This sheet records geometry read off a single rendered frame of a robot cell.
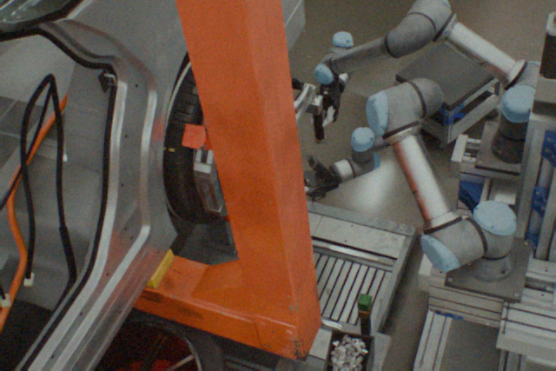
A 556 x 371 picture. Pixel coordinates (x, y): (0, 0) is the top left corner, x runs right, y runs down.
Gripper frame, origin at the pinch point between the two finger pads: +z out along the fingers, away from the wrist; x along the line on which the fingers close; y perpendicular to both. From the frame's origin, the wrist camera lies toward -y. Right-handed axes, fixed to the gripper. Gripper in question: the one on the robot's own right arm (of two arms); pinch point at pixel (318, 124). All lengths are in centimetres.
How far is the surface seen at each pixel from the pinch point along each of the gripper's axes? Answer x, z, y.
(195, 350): -17, 83, -33
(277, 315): 14, 76, -6
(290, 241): 21, 73, 30
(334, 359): 30, 74, -26
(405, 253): 30, -7, -75
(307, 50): -63, -136, -82
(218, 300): -8, 74, -11
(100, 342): -32, 103, -3
